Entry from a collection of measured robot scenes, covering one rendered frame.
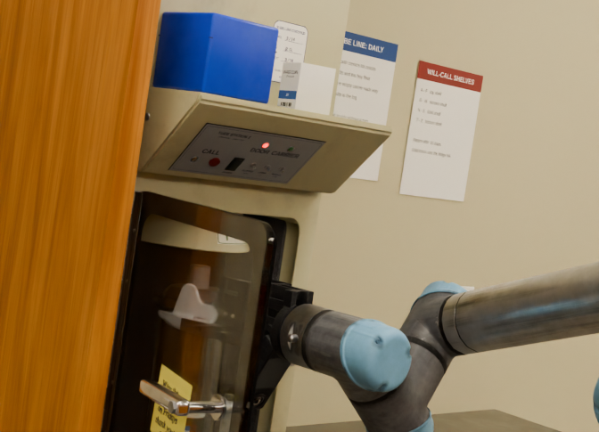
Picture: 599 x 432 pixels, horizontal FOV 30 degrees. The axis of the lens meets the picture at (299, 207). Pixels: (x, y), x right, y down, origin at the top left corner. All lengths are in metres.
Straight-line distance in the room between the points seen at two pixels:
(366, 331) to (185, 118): 0.31
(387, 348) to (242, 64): 0.36
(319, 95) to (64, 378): 0.46
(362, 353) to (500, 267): 1.39
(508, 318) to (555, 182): 1.46
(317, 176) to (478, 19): 1.05
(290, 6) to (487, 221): 1.17
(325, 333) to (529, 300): 0.23
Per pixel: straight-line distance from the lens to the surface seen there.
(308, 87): 1.40
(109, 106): 1.24
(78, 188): 1.27
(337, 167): 1.47
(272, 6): 1.46
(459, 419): 2.46
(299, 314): 1.32
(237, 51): 1.28
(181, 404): 1.10
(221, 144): 1.32
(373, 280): 2.28
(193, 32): 1.28
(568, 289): 1.23
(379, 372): 1.24
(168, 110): 1.28
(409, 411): 1.33
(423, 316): 1.38
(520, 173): 2.61
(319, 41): 1.51
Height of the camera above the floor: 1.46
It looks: 3 degrees down
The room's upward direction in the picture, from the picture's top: 8 degrees clockwise
